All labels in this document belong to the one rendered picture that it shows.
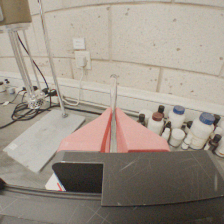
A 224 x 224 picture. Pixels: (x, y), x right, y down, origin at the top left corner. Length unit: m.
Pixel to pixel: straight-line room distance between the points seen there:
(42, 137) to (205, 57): 0.68
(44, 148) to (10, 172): 0.13
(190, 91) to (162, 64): 0.17
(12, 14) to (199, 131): 0.62
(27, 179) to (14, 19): 0.43
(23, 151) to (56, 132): 0.14
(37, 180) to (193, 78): 0.65
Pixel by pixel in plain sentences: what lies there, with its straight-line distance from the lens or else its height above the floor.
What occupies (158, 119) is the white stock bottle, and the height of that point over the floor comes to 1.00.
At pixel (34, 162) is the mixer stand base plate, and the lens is 0.49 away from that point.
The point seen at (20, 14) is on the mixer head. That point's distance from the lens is 0.41.
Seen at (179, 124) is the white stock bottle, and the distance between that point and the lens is 0.52.
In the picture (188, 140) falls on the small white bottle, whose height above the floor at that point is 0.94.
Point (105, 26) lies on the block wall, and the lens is 0.60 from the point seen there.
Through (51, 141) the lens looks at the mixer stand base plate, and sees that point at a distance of 0.52.
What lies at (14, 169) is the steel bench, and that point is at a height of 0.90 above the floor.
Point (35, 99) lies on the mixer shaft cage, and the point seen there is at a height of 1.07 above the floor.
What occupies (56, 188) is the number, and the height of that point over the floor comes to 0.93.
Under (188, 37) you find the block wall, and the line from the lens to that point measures 0.55.
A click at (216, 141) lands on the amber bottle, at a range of 0.51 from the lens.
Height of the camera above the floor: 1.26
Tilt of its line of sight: 36 degrees down
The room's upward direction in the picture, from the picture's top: straight up
